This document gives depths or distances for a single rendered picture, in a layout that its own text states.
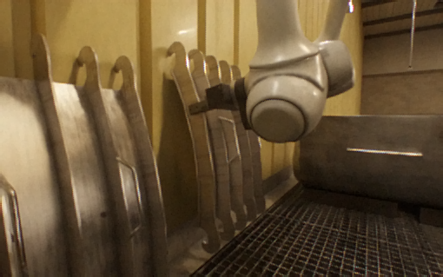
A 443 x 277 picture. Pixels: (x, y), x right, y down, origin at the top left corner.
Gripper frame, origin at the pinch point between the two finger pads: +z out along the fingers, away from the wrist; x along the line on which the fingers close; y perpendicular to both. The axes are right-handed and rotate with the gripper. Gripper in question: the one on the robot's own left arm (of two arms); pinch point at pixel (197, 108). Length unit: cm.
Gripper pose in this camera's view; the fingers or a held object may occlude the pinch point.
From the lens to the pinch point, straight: 64.4
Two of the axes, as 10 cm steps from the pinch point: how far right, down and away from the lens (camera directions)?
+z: -8.2, 1.7, 5.5
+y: -1.8, -9.8, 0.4
